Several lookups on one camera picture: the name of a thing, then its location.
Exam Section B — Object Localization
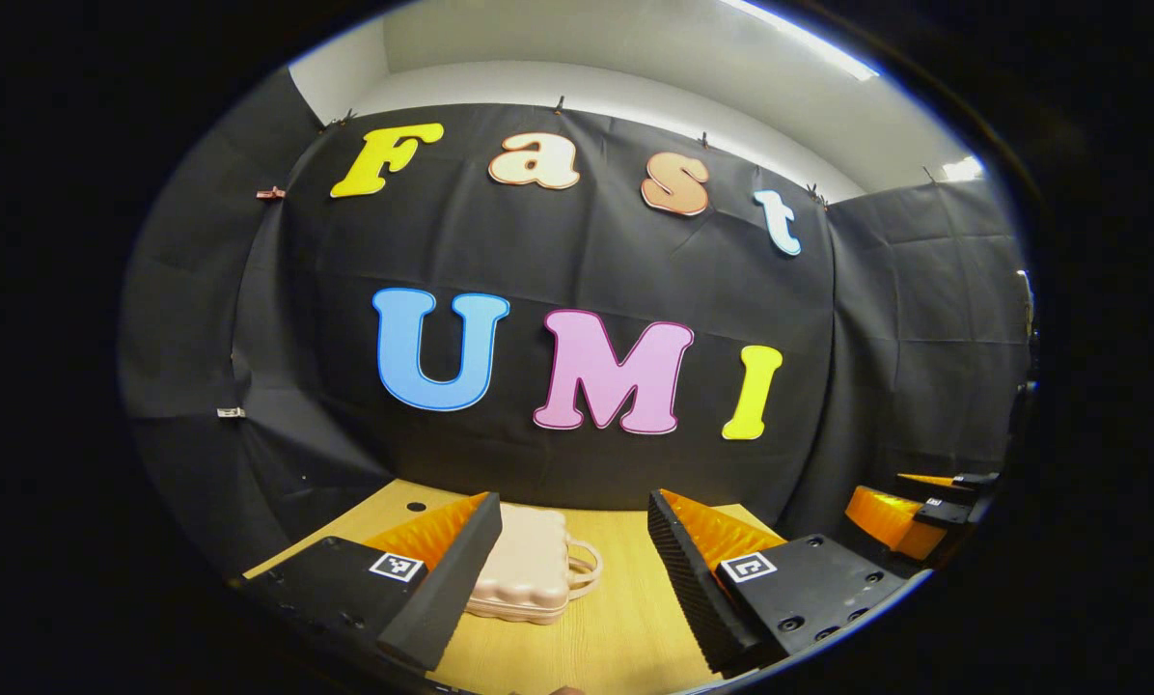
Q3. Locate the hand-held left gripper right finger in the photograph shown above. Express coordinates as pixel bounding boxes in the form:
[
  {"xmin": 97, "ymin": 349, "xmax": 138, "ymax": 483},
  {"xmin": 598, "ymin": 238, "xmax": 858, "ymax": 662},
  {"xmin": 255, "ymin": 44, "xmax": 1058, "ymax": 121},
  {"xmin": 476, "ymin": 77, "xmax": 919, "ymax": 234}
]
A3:
[{"xmin": 646, "ymin": 488, "xmax": 911, "ymax": 679}]

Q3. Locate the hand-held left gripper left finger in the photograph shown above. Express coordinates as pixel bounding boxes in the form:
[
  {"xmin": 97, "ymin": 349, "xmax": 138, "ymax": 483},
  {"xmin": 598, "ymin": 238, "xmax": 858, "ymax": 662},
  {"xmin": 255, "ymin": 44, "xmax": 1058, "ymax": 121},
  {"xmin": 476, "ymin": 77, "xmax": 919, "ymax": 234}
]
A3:
[{"xmin": 239, "ymin": 491, "xmax": 504, "ymax": 673}]

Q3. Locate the pink ribbed suitcase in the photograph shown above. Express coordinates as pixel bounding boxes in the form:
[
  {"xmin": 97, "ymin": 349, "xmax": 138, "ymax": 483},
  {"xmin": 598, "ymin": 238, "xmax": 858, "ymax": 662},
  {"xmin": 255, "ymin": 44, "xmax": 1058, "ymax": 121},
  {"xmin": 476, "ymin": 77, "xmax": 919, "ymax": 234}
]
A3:
[{"xmin": 466, "ymin": 502, "xmax": 604, "ymax": 626}]

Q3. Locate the black backdrop cloth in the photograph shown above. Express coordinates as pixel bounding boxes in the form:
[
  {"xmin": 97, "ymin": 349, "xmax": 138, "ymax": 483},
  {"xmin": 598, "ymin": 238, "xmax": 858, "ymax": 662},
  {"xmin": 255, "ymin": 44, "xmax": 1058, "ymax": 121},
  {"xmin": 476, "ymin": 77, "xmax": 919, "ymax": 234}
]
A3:
[{"xmin": 119, "ymin": 68, "xmax": 1033, "ymax": 580}]

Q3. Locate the long ceiling light strip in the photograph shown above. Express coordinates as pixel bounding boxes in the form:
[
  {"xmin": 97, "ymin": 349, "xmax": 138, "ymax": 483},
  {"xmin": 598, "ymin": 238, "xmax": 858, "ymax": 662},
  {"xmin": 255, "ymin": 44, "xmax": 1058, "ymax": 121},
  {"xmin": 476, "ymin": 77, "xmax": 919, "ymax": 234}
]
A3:
[{"xmin": 722, "ymin": 0, "xmax": 880, "ymax": 82}]

